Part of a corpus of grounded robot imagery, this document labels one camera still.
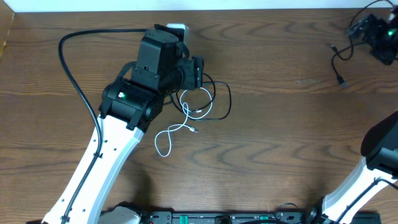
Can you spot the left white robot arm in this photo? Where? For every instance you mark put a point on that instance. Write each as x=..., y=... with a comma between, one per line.
x=129, y=104

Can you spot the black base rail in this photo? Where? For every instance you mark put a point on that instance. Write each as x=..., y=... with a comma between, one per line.
x=248, y=217

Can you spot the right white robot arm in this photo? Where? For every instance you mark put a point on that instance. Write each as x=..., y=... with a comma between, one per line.
x=377, y=167

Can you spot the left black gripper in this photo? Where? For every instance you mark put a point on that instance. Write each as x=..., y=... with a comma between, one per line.
x=193, y=70

